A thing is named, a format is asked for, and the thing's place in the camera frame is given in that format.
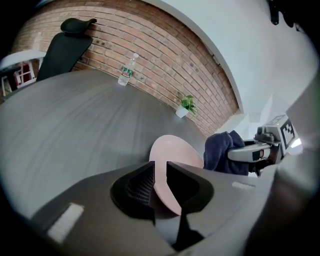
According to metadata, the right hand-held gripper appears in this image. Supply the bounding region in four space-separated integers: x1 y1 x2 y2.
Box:
227 114 305 177

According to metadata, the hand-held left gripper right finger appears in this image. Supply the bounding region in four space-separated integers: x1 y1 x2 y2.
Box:
166 161 215 252

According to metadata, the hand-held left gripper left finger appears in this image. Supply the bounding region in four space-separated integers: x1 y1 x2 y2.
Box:
110 161 156 226

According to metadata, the big pink plate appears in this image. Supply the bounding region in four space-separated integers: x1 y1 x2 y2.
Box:
149 134 205 216

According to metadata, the dark blue cloth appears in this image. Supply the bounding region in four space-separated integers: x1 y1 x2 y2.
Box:
203 129 250 177

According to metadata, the green plant in white pot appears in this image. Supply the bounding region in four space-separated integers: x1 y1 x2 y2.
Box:
175 94 199 119

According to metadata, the clear plastic bottle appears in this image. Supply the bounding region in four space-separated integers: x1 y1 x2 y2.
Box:
117 52 140 87

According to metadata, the black high-back office chair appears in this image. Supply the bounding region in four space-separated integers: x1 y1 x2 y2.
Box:
36 17 98 82

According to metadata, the white side table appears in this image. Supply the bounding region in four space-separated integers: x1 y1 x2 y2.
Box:
0 49 46 97

